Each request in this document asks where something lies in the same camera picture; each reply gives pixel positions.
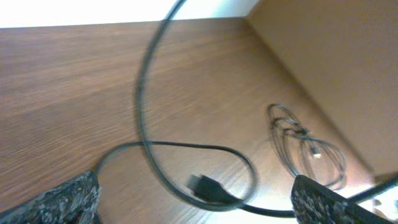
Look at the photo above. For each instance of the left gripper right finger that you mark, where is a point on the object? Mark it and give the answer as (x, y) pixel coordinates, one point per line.
(315, 203)

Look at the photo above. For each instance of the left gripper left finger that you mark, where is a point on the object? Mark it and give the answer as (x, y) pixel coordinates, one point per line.
(74, 201)

